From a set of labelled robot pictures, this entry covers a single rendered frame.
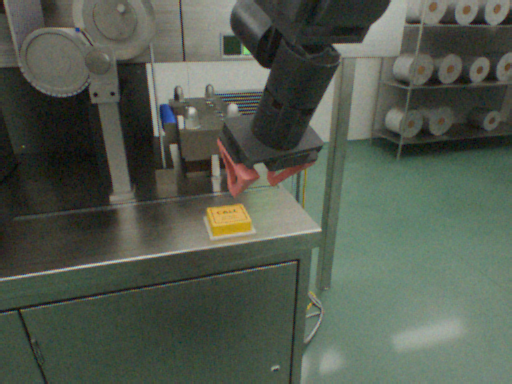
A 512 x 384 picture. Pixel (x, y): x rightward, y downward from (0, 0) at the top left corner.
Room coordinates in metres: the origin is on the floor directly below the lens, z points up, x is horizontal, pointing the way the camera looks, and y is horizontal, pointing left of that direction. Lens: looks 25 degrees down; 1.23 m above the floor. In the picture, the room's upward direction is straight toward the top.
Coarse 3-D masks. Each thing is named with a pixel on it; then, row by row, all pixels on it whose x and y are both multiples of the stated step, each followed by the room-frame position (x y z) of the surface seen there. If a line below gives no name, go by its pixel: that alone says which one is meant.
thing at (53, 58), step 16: (32, 32) 0.70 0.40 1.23; (48, 32) 0.70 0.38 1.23; (64, 32) 0.71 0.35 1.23; (32, 48) 0.70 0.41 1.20; (48, 48) 0.71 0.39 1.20; (64, 48) 0.71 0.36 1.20; (80, 48) 0.72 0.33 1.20; (32, 64) 0.70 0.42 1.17; (48, 64) 0.70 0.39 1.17; (64, 64) 0.71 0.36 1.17; (80, 64) 0.72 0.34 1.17; (32, 80) 0.69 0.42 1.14; (48, 80) 0.70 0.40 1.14; (64, 80) 0.71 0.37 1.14; (80, 80) 0.72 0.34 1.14
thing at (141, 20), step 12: (84, 0) 0.72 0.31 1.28; (96, 0) 0.72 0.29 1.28; (132, 0) 0.74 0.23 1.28; (84, 12) 0.72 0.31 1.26; (144, 12) 0.75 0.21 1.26; (84, 24) 0.72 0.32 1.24; (144, 24) 0.75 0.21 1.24; (96, 36) 0.72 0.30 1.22; (132, 36) 0.74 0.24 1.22; (120, 48) 0.73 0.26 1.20
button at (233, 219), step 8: (208, 208) 0.58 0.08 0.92; (216, 208) 0.58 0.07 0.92; (224, 208) 0.58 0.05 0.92; (232, 208) 0.58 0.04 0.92; (240, 208) 0.58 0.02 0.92; (208, 216) 0.56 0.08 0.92; (216, 216) 0.55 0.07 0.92; (224, 216) 0.55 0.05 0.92; (232, 216) 0.55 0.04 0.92; (240, 216) 0.55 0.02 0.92; (248, 216) 0.55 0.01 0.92; (216, 224) 0.52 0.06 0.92; (224, 224) 0.52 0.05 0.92; (232, 224) 0.53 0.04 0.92; (240, 224) 0.53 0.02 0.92; (248, 224) 0.53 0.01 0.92; (216, 232) 0.52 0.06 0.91; (224, 232) 0.52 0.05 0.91; (232, 232) 0.52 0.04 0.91; (240, 232) 0.53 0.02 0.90
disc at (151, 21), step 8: (80, 0) 0.72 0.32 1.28; (144, 0) 0.75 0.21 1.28; (80, 8) 0.72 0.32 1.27; (144, 8) 0.75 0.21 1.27; (152, 8) 0.75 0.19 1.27; (80, 16) 0.72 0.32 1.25; (136, 16) 0.74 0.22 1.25; (152, 16) 0.75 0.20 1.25; (80, 24) 0.72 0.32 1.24; (152, 24) 0.75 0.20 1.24; (80, 32) 0.72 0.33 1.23; (152, 32) 0.75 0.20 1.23; (120, 40) 0.73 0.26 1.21; (144, 40) 0.75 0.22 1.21; (136, 48) 0.74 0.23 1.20; (144, 48) 0.75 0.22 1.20; (120, 56) 0.73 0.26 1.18; (128, 56) 0.74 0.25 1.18
